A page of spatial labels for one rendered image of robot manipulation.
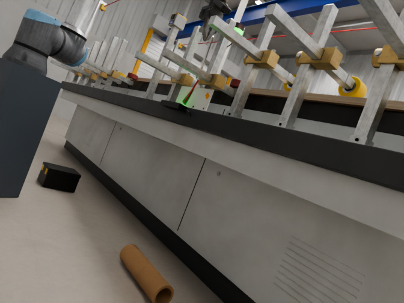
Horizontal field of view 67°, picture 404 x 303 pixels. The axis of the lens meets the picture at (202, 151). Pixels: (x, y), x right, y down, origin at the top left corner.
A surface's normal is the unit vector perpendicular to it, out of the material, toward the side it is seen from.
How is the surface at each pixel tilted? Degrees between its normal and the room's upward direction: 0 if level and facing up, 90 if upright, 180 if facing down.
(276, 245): 90
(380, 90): 90
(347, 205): 90
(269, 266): 90
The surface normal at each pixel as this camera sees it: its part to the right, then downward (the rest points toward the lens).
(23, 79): 0.84, 0.33
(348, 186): -0.73, -0.29
